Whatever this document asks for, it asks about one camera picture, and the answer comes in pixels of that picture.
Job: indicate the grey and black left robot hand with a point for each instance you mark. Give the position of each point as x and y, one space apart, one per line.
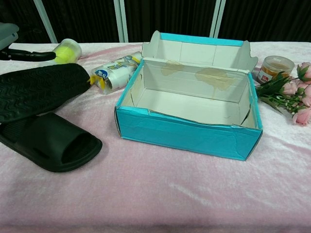
7 36

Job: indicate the black slide sandal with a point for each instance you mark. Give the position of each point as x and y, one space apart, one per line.
39 88
56 143

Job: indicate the blue cardboard shoe box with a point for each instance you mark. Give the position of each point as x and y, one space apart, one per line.
184 138

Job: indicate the yellow tennis ball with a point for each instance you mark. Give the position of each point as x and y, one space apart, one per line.
64 54

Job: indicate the clear plastic ball tube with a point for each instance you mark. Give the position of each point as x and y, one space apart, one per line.
71 49

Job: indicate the white tissue pack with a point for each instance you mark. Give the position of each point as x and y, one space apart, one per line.
116 74

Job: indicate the black pleated curtain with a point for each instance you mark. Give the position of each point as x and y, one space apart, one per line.
170 14

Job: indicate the pink velvet tablecloth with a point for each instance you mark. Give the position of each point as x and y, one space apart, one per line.
155 189

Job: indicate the clear jar with orange contents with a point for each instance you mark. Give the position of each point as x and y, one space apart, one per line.
274 68

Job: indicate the pink artificial rose bouquet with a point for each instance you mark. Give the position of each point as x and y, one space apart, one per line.
291 94

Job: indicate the white slanted frame post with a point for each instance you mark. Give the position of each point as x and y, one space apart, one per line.
46 21

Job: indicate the white double frame post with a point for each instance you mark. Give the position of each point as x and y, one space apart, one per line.
121 20
217 17

